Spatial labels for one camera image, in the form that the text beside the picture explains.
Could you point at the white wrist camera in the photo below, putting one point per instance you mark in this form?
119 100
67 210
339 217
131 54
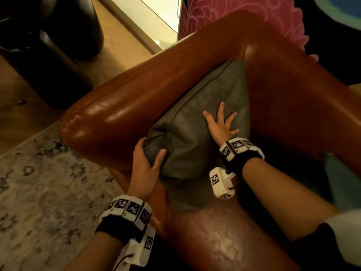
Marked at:
139 248
221 183

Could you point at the person's left hand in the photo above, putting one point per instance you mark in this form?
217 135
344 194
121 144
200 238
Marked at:
143 174

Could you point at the black marker wristband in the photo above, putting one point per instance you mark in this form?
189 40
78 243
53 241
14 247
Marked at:
125 220
241 155

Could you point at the brown leather sofa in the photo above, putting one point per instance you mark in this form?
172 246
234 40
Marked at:
158 81

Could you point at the person's light shirt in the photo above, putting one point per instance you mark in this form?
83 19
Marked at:
345 234

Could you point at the patterned grey rug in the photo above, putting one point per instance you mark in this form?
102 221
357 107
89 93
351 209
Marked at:
45 200

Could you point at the grey cushion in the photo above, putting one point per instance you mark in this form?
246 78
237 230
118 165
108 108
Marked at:
191 132

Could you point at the person's right forearm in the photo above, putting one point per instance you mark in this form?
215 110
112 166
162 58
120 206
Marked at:
285 191

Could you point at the teal cushion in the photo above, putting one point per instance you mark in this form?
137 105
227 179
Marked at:
344 183

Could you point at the person's right hand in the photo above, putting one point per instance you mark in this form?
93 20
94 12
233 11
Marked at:
222 128

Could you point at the black leather chair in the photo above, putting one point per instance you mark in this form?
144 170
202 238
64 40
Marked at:
48 45

